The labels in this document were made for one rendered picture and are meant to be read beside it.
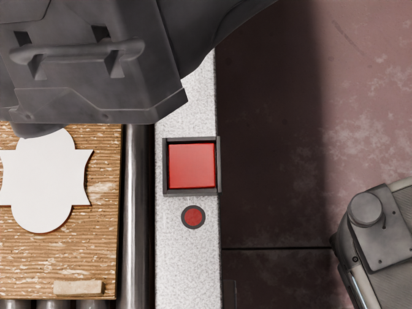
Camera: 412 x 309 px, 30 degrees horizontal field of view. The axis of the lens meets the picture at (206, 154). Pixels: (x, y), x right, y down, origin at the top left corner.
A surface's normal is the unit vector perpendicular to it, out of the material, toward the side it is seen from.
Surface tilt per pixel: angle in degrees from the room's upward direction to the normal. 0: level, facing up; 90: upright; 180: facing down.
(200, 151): 0
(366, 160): 0
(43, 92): 59
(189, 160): 0
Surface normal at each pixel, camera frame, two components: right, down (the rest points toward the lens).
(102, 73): -0.42, 0.56
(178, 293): -0.03, -0.30
